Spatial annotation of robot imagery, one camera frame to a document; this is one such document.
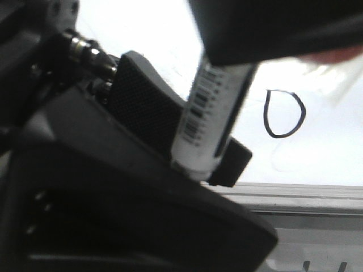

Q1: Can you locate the white cabinet under whiteboard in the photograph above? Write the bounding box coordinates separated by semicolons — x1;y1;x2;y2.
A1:
258;212;362;271

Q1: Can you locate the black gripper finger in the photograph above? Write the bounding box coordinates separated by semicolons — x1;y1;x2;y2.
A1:
188;1;362;66
109;50;253;188

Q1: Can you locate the white black whiteboard marker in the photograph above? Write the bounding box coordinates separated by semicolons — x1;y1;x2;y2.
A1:
171;55;258;181

